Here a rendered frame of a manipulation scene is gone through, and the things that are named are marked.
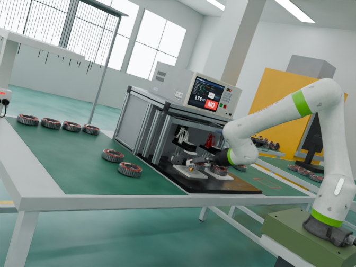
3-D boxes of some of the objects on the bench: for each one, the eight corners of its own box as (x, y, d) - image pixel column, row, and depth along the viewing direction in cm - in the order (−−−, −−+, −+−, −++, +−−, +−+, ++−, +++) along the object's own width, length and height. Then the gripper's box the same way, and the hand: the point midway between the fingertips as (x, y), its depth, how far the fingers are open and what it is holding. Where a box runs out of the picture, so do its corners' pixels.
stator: (229, 177, 200) (231, 171, 200) (216, 175, 194) (219, 169, 193) (218, 170, 209) (220, 165, 208) (205, 168, 202) (207, 162, 202)
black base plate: (261, 194, 200) (263, 190, 199) (188, 193, 156) (190, 189, 156) (209, 164, 233) (210, 161, 233) (138, 156, 190) (139, 152, 189)
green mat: (309, 196, 241) (310, 195, 241) (265, 195, 199) (266, 195, 199) (220, 150, 308) (220, 150, 308) (173, 142, 267) (173, 142, 267)
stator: (144, 178, 156) (147, 170, 155) (126, 178, 147) (128, 170, 147) (131, 168, 163) (133, 161, 162) (113, 168, 155) (115, 160, 154)
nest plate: (233, 180, 201) (233, 178, 201) (217, 179, 191) (218, 177, 191) (216, 170, 212) (216, 168, 212) (201, 169, 202) (201, 167, 202)
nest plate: (207, 178, 185) (208, 176, 185) (189, 177, 175) (189, 175, 174) (190, 168, 196) (191, 166, 195) (172, 166, 185) (172, 164, 185)
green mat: (188, 195, 153) (188, 195, 153) (65, 194, 112) (65, 194, 112) (100, 131, 221) (100, 131, 221) (3, 116, 179) (3, 115, 179)
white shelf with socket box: (62, 139, 174) (86, 56, 167) (-16, 129, 149) (8, 31, 142) (42, 119, 199) (61, 47, 192) (-28, 108, 174) (-8, 24, 167)
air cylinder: (181, 165, 196) (184, 156, 195) (172, 163, 191) (175, 155, 190) (176, 161, 200) (179, 153, 199) (167, 160, 195) (170, 152, 194)
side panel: (138, 156, 191) (154, 104, 186) (134, 155, 189) (151, 103, 184) (115, 140, 211) (130, 92, 206) (112, 139, 209) (126, 91, 204)
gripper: (238, 153, 176) (207, 159, 192) (208, 148, 161) (178, 155, 177) (239, 167, 174) (208, 172, 190) (209, 163, 159) (179, 169, 175)
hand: (196, 163), depth 182 cm, fingers closed on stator, 11 cm apart
